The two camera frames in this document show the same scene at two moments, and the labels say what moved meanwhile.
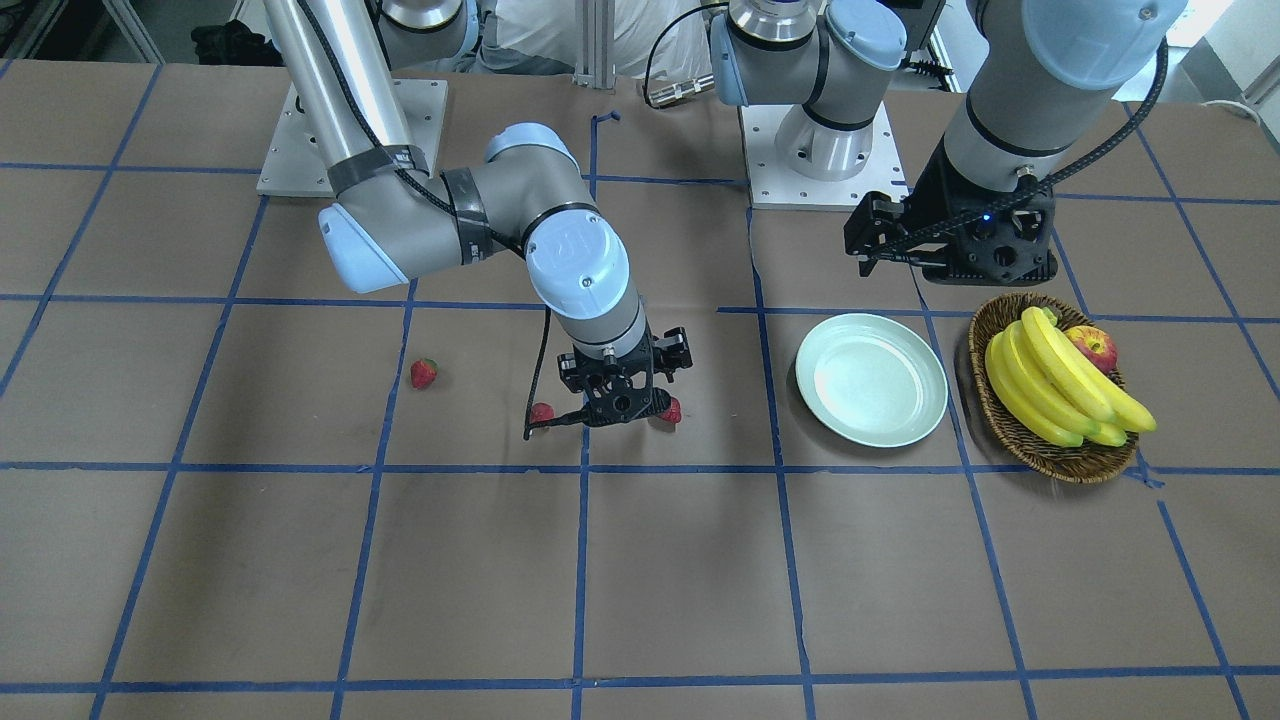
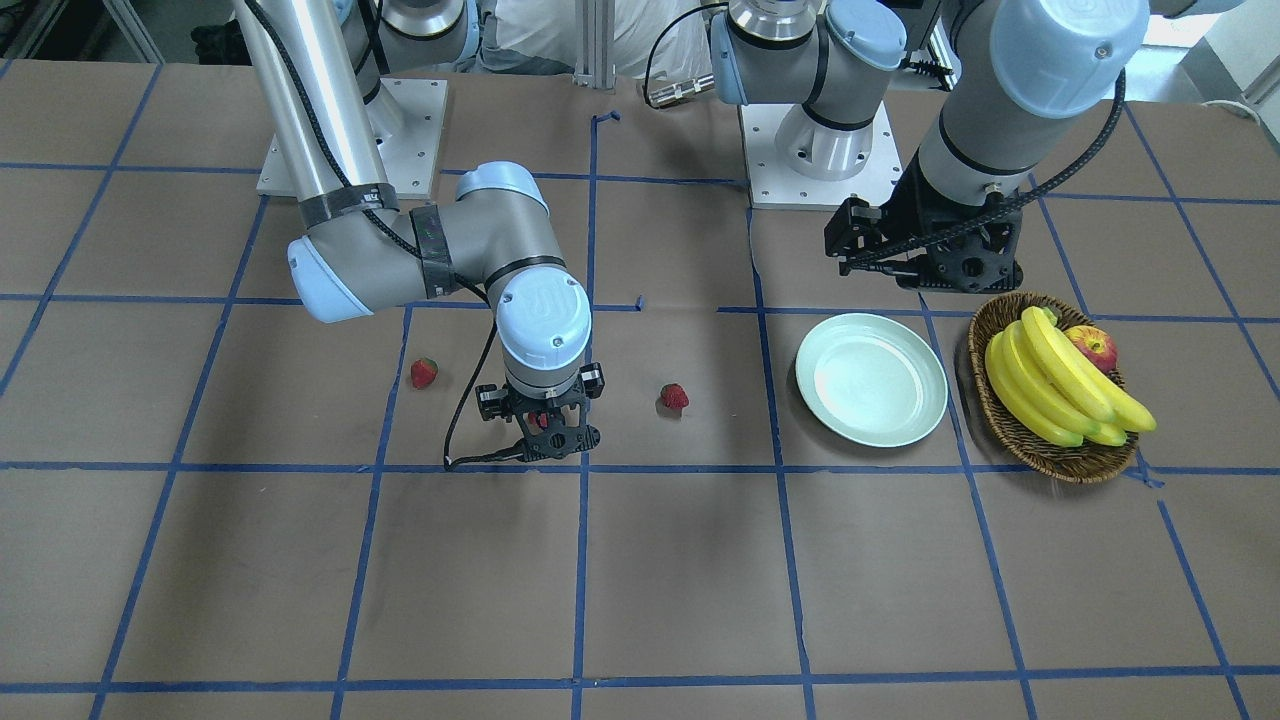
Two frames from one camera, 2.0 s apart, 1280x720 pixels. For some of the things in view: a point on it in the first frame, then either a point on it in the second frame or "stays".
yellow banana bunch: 1055,391 stays
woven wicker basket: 1074,464 stays
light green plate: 871,379 stays
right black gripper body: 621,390 -> 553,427
